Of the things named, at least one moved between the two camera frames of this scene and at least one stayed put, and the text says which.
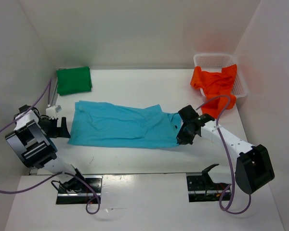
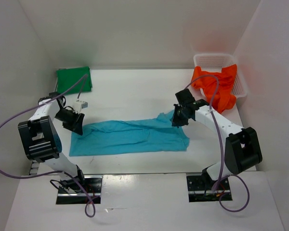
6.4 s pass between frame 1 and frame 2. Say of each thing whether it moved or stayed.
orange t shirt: stayed
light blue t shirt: moved
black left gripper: moved
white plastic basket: stayed
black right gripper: moved
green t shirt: stayed
